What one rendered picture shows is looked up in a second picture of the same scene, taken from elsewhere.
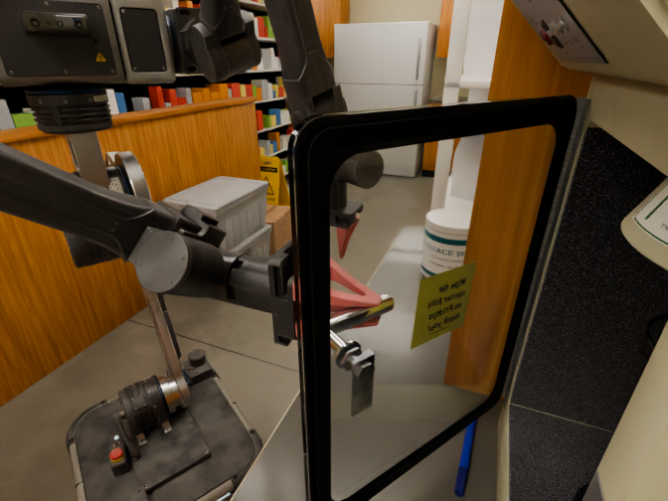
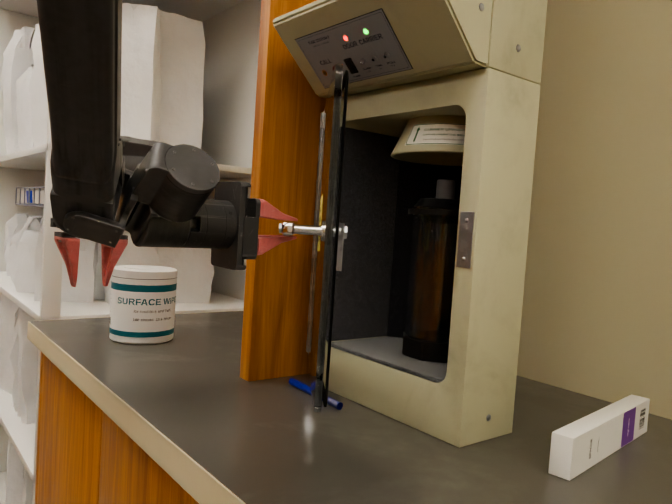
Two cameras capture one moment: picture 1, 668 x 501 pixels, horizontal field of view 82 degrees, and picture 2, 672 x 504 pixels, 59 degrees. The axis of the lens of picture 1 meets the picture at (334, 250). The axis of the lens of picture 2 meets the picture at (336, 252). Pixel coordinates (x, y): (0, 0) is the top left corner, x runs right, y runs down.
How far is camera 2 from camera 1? 0.63 m
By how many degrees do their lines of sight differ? 62
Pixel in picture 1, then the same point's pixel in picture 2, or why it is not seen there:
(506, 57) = (271, 88)
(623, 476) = (474, 193)
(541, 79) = (291, 105)
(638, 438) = (473, 176)
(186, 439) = not seen: outside the picture
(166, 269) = (202, 172)
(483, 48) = not seen: hidden behind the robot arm
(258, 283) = (222, 210)
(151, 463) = not seen: outside the picture
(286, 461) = (216, 446)
